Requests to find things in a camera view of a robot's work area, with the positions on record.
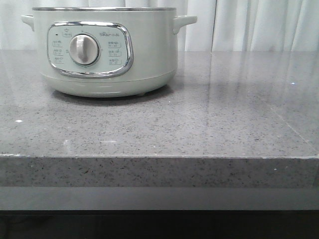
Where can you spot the pale green electric cooking pot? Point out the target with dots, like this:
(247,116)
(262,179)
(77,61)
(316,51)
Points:
(105,52)

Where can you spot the white pleated curtain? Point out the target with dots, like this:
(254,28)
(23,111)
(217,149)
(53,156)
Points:
(222,25)

